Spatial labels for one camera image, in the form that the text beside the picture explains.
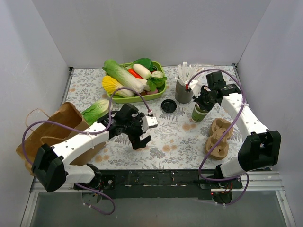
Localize green paper coffee cup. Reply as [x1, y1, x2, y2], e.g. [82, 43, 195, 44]
[191, 107, 208, 122]

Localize black coffee cup lid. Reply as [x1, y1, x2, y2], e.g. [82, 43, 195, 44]
[161, 99, 177, 114]

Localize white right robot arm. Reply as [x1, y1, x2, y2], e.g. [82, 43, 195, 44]
[186, 69, 281, 188]

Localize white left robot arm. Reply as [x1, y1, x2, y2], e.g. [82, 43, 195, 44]
[32, 104, 158, 192]

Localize brown cardboard cup carrier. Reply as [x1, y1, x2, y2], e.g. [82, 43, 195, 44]
[204, 118, 234, 160]

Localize green plastic tray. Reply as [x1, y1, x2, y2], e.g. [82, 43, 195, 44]
[106, 61, 168, 104]

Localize white wrapped straws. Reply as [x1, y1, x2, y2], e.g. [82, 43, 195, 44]
[175, 61, 204, 86]

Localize floral table mat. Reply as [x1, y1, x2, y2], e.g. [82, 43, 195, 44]
[66, 66, 245, 169]

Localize small green cabbage toy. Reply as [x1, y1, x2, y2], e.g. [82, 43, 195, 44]
[81, 99, 109, 126]

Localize yellow napa cabbage toy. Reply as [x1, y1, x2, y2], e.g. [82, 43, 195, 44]
[102, 75, 134, 98]

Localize bok choy toy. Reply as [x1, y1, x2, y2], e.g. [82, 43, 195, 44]
[146, 71, 167, 91]

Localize green napa cabbage toy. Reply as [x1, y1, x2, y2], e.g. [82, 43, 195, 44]
[102, 59, 144, 93]

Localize white radish toy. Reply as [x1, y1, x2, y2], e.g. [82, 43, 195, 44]
[133, 64, 151, 79]

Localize brown paper bag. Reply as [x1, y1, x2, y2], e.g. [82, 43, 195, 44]
[25, 102, 106, 166]

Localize green leafy vegetable toy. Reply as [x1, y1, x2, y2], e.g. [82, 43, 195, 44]
[133, 58, 153, 71]

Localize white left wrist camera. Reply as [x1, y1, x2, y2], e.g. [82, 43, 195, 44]
[142, 115, 158, 132]

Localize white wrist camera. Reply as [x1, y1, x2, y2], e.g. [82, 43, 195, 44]
[142, 115, 158, 132]
[186, 79, 202, 99]

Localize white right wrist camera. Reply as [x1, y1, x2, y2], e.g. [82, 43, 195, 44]
[186, 79, 202, 99]

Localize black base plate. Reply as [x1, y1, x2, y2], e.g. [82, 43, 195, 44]
[85, 169, 242, 200]

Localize aluminium frame rail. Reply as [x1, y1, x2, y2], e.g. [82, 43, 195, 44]
[21, 171, 296, 227]

